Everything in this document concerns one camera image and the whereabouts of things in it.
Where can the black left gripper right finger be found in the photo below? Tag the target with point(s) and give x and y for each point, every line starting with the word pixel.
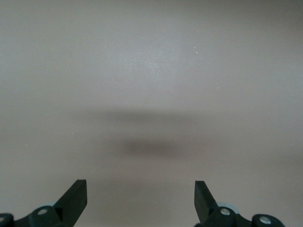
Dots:
pixel 204 201

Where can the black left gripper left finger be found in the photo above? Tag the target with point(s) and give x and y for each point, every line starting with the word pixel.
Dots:
pixel 73 201

